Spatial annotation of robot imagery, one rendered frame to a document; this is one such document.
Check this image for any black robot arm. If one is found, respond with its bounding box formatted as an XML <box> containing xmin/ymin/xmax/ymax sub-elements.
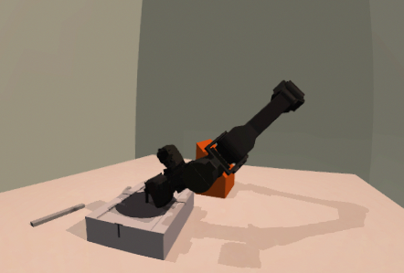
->
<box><xmin>157</xmin><ymin>80</ymin><xmax>305</xmax><ymax>194</ymax></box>

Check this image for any grey metal disc with small centre hole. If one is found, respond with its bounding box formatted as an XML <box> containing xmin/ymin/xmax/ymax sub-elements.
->
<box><xmin>115</xmin><ymin>192</ymin><xmax>177</xmax><ymax>218</ymax></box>

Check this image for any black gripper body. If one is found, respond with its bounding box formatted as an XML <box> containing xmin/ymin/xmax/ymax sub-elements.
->
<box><xmin>146</xmin><ymin>160</ymin><xmax>194</xmax><ymax>208</ymax></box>

